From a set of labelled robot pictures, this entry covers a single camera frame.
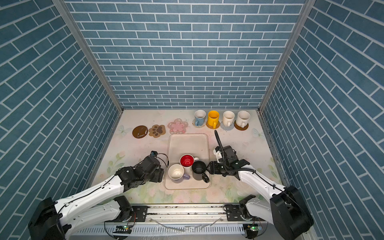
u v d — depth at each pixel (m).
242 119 1.03
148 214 0.75
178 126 1.10
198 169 0.86
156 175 0.73
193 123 1.12
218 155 0.80
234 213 0.74
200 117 1.03
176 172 0.85
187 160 0.89
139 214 0.73
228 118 1.04
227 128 1.09
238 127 1.09
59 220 0.40
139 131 1.05
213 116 1.07
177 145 1.04
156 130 1.08
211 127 1.08
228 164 0.66
